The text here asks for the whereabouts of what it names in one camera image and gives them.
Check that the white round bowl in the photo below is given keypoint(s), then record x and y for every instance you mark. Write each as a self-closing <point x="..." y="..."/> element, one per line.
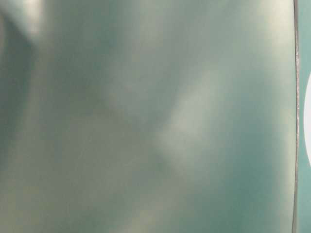
<point x="307" y="120"/>

